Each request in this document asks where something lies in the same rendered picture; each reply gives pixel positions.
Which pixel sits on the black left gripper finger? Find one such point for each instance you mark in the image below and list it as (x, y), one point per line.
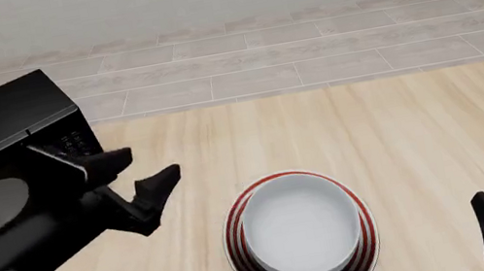
(157, 188)
(106, 165)

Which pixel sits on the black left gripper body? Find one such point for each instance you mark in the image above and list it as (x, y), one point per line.
(135, 218)

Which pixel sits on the plate with red rings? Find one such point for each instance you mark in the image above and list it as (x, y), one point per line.
(235, 240)

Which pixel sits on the white bowl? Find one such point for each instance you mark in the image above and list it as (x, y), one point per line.
(301, 225)

